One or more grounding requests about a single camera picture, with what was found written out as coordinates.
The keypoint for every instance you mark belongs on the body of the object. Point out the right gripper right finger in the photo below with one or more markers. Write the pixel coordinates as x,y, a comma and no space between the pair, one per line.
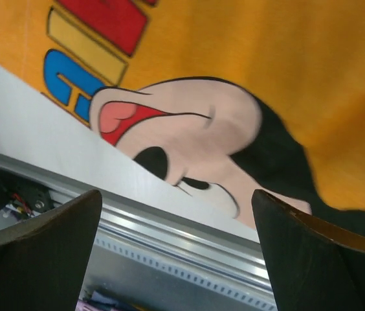
312,264

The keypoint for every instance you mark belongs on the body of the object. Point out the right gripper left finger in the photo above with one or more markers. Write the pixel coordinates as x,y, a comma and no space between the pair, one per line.
43,260

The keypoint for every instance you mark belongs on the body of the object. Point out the orange cartoon mouse cloth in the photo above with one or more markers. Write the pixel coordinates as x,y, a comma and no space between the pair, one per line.
191,106

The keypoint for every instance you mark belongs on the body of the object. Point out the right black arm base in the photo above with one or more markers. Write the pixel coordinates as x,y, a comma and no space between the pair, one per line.
26,196

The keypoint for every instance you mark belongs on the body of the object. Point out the aluminium mounting rail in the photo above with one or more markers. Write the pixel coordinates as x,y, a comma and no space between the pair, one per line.
239,257

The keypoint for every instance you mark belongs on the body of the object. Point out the perforated metal cable strip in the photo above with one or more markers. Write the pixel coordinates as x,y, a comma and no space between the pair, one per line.
203,279

